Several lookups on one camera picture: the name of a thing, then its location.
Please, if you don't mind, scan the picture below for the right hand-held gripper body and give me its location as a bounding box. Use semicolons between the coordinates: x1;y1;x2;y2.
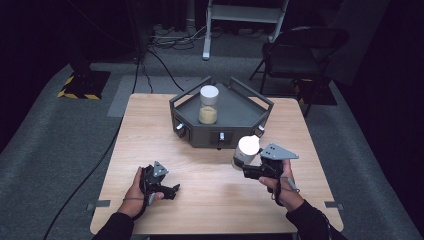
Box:
256;142;300;195

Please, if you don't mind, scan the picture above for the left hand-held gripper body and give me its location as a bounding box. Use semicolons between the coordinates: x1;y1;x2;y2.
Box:
139;160;177;205

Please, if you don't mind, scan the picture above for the white bottle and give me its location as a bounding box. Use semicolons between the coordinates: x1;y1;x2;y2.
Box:
231;134;261;172

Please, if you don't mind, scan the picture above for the dark grey corner rack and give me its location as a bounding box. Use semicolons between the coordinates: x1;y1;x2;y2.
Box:
168;75;275;150

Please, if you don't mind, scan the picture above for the grey-lidded jar of yellow grains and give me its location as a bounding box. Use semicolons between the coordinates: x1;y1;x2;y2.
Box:
198;84;220;125

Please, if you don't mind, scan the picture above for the person's left hand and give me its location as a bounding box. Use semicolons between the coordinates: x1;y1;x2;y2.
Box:
116;166;165;220

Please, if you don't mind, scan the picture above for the person's right hand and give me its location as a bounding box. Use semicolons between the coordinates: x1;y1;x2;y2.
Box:
258;159;305;213

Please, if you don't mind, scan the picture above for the grey tape strip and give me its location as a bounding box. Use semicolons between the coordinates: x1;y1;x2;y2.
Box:
86;199;112;212
323;200;344;212

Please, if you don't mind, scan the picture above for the black base with hazard tape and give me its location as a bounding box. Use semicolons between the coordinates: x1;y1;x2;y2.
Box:
292;77;338;107
56;54;112;101

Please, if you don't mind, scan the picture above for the black folding chair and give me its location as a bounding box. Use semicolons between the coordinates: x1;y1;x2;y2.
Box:
249;25;351;118

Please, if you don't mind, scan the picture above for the white metal stand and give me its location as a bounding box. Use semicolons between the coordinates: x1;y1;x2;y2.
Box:
201;0;290;61

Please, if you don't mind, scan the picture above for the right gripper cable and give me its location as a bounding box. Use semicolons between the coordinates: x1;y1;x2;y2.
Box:
270;166;301;208

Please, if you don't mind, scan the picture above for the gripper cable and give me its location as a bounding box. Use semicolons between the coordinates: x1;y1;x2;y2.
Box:
122;186;156;222
270;166;301;208

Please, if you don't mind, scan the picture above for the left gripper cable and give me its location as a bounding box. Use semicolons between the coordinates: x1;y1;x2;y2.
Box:
122;186;156;222

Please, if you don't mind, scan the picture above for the long black floor cable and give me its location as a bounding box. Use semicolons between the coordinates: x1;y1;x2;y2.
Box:
42;56;143;240

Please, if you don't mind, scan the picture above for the bundle of floor cables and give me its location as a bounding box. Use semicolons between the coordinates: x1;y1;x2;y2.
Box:
146;23;226;52

